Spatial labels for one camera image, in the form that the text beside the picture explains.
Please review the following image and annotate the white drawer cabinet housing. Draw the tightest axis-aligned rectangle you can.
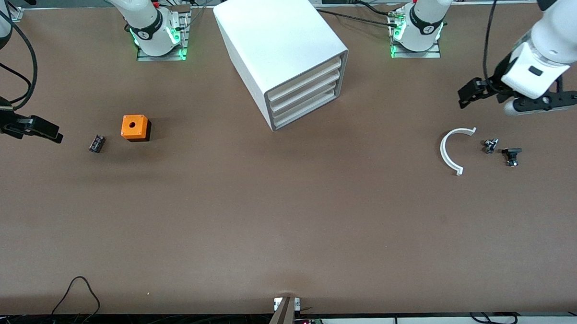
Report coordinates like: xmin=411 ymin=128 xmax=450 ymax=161
xmin=213 ymin=0 xmax=352 ymax=134

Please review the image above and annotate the white curved plastic arc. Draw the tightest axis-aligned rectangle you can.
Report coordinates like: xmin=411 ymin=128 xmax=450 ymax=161
xmin=439 ymin=127 xmax=479 ymax=177

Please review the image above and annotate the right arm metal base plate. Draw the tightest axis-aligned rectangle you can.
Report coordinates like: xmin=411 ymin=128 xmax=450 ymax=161
xmin=136 ymin=12 xmax=190 ymax=62

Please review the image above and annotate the white lowest cabinet drawer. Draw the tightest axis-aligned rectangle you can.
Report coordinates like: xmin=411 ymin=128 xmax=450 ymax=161
xmin=271 ymin=81 xmax=341 ymax=129

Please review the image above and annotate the black looped cable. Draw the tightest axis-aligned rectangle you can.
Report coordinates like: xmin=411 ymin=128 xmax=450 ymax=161
xmin=50 ymin=276 xmax=102 ymax=324

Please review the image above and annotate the long black table cable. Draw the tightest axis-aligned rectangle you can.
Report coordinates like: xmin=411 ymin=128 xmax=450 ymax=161
xmin=316 ymin=6 xmax=400 ymax=30

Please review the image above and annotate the grey camera mount beam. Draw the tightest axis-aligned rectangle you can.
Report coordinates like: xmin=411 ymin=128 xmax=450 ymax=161
xmin=262 ymin=296 xmax=301 ymax=324

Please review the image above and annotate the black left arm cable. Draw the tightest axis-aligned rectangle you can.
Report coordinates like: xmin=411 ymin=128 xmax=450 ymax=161
xmin=481 ymin=0 xmax=509 ymax=85

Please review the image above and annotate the orange box with hole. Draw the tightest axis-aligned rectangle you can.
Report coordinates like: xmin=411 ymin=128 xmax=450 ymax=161
xmin=120 ymin=114 xmax=152 ymax=143

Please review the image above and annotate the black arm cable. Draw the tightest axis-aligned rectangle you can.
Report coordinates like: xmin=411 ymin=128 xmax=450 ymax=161
xmin=481 ymin=0 xmax=509 ymax=85
xmin=0 ymin=0 xmax=40 ymax=114

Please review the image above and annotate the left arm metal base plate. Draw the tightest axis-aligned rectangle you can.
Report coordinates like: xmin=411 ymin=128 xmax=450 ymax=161
xmin=390 ymin=11 xmax=441 ymax=59

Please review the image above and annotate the black button holder part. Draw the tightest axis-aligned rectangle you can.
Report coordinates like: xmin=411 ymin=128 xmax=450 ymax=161
xmin=502 ymin=147 xmax=523 ymax=167

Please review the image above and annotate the short black table cable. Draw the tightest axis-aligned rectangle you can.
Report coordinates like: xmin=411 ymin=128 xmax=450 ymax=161
xmin=357 ymin=0 xmax=395 ymax=17

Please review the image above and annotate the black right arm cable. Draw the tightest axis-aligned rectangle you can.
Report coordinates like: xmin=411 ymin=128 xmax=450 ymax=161
xmin=0 ymin=0 xmax=40 ymax=114

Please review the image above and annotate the black cable under table edge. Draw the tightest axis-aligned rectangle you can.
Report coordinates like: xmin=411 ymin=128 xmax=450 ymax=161
xmin=469 ymin=311 xmax=519 ymax=324

